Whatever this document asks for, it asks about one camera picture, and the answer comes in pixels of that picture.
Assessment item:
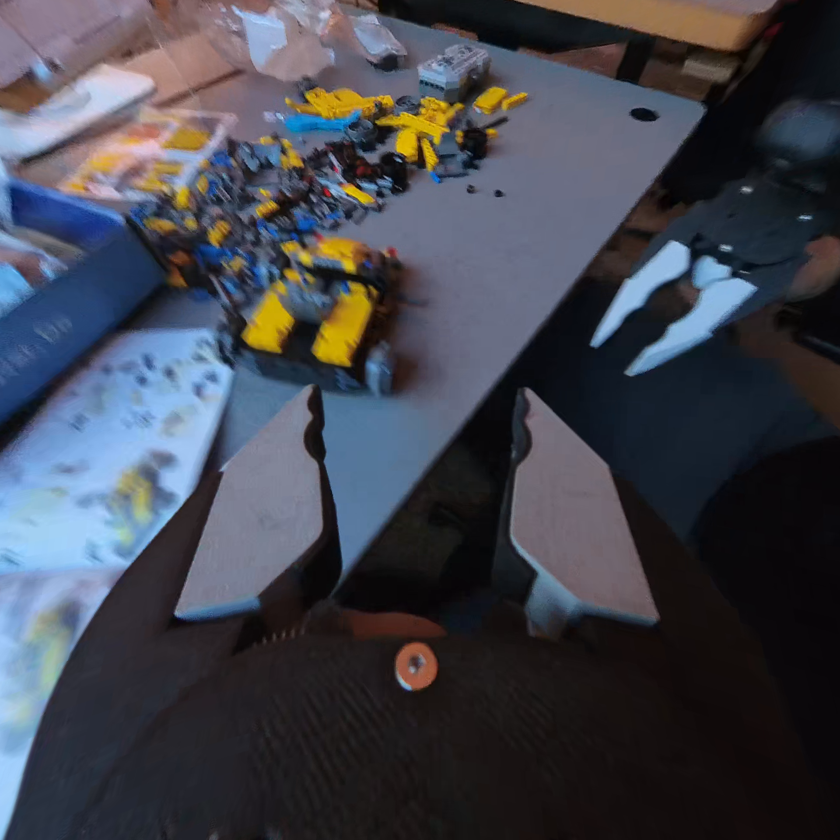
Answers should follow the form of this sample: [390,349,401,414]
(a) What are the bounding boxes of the yellow printed leaflet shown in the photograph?
[62,108,237,198]

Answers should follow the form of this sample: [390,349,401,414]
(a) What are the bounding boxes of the person's black top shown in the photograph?
[689,440,840,788]

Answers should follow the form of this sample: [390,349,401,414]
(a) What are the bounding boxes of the clear plastic bag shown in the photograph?
[0,223,86,316]

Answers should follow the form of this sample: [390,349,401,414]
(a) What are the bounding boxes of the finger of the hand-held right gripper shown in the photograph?
[623,257,760,378]
[588,240,691,350]

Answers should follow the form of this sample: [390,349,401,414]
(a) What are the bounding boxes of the wooden table with black frame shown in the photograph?
[377,0,782,86]

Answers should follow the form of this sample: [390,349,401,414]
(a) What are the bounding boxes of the yellow toy brick car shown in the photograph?
[217,236,404,398]

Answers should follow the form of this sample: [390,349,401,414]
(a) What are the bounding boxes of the light blue brick separator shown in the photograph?
[283,112,362,135]

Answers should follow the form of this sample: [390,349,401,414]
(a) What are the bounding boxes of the white instruction booklet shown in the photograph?
[0,328,234,756]

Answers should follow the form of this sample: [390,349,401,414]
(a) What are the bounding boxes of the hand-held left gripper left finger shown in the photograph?
[174,384,343,621]

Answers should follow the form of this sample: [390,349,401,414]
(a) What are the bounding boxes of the blue cardboard box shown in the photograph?
[0,180,165,421]

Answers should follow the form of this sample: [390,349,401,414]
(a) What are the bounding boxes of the flat brown cardboard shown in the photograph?
[112,33,257,109]

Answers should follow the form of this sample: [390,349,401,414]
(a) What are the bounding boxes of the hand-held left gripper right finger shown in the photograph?
[508,387,660,639]

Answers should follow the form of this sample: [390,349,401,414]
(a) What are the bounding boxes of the pile of dark brick pieces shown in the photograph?
[128,134,421,296]

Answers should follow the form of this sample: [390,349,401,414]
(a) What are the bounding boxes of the crumpled clear plastic bags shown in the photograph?
[203,0,408,80]

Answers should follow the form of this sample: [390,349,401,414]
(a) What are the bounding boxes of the person's right hand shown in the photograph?
[786,235,840,303]

